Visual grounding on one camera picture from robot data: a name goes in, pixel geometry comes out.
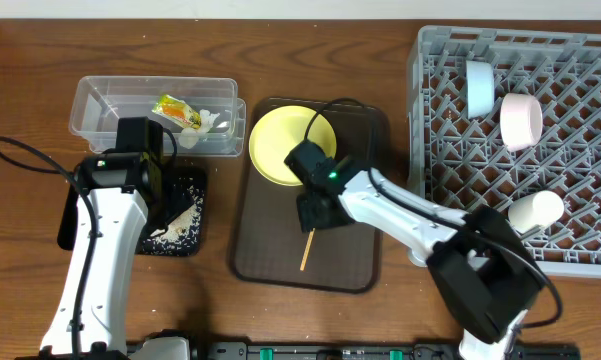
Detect wooden chopstick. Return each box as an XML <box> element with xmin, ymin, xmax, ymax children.
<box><xmin>299</xmin><ymin>228</ymin><xmax>316</xmax><ymax>271</ymax></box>

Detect rice grains pile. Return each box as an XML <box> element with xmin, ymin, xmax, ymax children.
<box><xmin>139</xmin><ymin>186</ymin><xmax>205</xmax><ymax>257</ymax></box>

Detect green snack wrapper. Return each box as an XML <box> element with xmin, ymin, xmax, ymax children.
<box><xmin>152</xmin><ymin>94</ymin><xmax>199</xmax><ymax>128</ymax></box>

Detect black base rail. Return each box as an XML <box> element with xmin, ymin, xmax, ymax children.
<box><xmin>127</xmin><ymin>330</ymin><xmax>582</xmax><ymax>360</ymax></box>

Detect small white green cup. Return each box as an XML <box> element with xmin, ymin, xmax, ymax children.
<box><xmin>508</xmin><ymin>190</ymin><xmax>565</xmax><ymax>233</ymax></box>

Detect black tray bin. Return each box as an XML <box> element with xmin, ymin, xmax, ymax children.
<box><xmin>58</xmin><ymin>152</ymin><xmax>206</xmax><ymax>257</ymax></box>

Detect grey dishwasher rack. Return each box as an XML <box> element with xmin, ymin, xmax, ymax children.
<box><xmin>407</xmin><ymin>25</ymin><xmax>601</xmax><ymax>279</ymax></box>

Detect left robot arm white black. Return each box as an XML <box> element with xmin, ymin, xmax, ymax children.
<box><xmin>40</xmin><ymin>152</ymin><xmax>163</xmax><ymax>359</ymax></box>

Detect white tissue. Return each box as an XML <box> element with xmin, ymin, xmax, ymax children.
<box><xmin>178</xmin><ymin>109</ymin><xmax>219</xmax><ymax>149</ymax></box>

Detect clear plastic bin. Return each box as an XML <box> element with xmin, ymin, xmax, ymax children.
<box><xmin>69</xmin><ymin>76</ymin><xmax>246</xmax><ymax>157</ymax></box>

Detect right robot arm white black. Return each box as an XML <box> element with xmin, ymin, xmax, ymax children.
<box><xmin>285</xmin><ymin>149</ymin><xmax>551</xmax><ymax>359</ymax></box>

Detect yellow plate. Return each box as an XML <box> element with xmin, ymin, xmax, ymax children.
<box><xmin>249</xmin><ymin>105</ymin><xmax>316</xmax><ymax>186</ymax></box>

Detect white bowl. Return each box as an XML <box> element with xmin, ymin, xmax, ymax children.
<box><xmin>500</xmin><ymin>93</ymin><xmax>543</xmax><ymax>152</ymax></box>

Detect brown serving tray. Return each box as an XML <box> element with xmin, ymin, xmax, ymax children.
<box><xmin>229</xmin><ymin>97</ymin><xmax>392</xmax><ymax>294</ymax></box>

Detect blue bowl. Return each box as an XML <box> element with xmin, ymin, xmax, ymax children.
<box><xmin>466</xmin><ymin>61</ymin><xmax>495</xmax><ymax>118</ymax></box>

